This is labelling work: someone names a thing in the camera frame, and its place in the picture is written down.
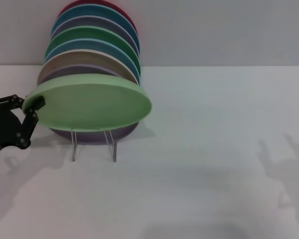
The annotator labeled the light blue plate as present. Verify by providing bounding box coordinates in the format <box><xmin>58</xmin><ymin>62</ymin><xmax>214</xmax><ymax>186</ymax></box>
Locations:
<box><xmin>44</xmin><ymin>38</ymin><xmax>141</xmax><ymax>84</ymax></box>

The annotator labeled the lilac plate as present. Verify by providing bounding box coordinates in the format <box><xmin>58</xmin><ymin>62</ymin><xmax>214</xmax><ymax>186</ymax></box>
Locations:
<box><xmin>41</xmin><ymin>63</ymin><xmax>140</xmax><ymax>145</ymax></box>

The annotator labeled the beige plate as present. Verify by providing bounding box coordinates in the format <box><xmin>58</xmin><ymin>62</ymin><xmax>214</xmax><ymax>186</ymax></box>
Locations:
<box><xmin>37</xmin><ymin>49</ymin><xmax>142</xmax><ymax>87</ymax></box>

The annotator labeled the teal blue plate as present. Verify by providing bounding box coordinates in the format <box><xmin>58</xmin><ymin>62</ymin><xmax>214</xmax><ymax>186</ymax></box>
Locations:
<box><xmin>51</xmin><ymin>5</ymin><xmax>141</xmax><ymax>54</ymax></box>

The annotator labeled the dark green plate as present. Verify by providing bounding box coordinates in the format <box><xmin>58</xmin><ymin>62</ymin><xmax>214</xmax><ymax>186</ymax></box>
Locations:
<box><xmin>45</xmin><ymin>25</ymin><xmax>141</xmax><ymax>75</ymax></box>

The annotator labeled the light green plate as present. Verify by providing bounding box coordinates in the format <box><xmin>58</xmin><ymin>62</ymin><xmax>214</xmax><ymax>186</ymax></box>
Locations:
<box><xmin>21</xmin><ymin>73</ymin><xmax>153</xmax><ymax>130</ymax></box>

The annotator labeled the red plate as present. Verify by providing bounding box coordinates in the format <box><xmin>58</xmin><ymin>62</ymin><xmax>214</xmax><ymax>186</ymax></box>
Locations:
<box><xmin>57</xmin><ymin>0</ymin><xmax>139</xmax><ymax>38</ymax></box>

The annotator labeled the clear wire plate rack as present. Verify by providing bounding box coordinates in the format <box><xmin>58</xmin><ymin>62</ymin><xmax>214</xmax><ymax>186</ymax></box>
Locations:
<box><xmin>71</xmin><ymin>127</ymin><xmax>117</xmax><ymax>163</ymax></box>

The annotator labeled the grey purple plate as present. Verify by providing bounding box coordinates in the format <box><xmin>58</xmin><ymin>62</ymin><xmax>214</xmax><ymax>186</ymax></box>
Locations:
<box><xmin>50</xmin><ymin>15</ymin><xmax>140</xmax><ymax>57</ymax></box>

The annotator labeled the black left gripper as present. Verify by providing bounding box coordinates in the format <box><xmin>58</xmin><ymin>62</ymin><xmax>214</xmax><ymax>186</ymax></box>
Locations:
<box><xmin>0</xmin><ymin>94</ymin><xmax>46</xmax><ymax>159</ymax></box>

